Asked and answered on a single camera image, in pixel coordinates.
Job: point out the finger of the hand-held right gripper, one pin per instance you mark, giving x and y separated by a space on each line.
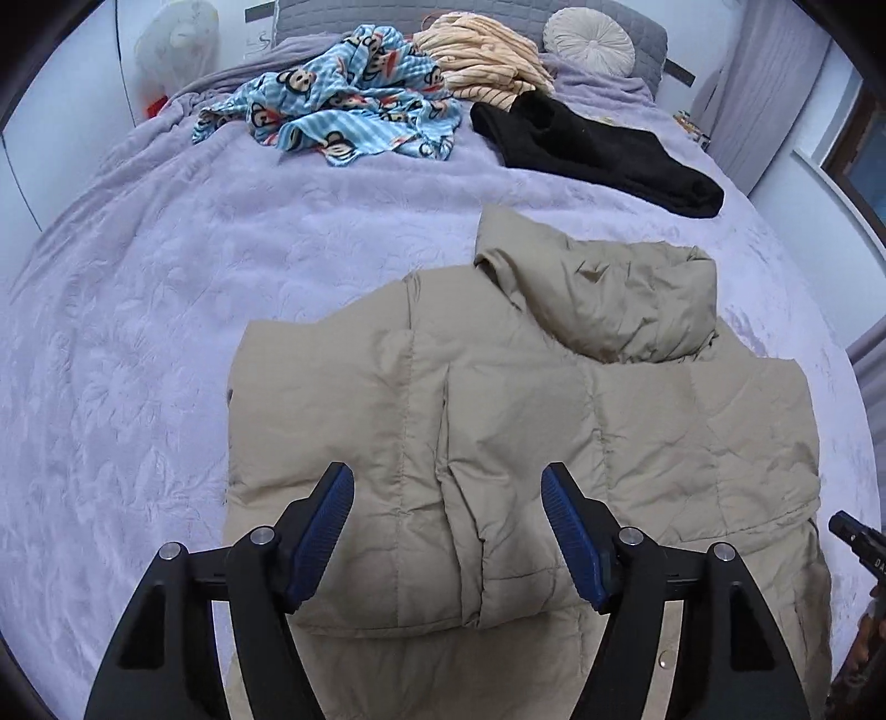
862 543

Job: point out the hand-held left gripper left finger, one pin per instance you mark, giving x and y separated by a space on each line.
324 523

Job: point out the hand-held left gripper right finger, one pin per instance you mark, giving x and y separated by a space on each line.
569 526

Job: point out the beige puffer jacket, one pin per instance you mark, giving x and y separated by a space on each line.
484 388

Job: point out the lilac curtain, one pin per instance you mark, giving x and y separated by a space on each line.
761 83
871 367

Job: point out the lilac plush blanket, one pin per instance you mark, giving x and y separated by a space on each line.
138 311

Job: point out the black fleece garment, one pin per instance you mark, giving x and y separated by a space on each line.
588 152

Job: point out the colourful bedside clutter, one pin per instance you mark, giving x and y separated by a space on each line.
694 128

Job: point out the blue cartoon print pajamas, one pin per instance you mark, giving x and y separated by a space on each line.
325 104

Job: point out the small red object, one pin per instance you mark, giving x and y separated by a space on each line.
157 107

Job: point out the yellow striped garment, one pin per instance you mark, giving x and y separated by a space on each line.
484 55

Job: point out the round cream pleated cushion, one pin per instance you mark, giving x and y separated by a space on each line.
588 41

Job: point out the white standing fan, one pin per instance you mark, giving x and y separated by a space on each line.
176 34

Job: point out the framed wall picture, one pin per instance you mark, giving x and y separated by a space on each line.
862 159

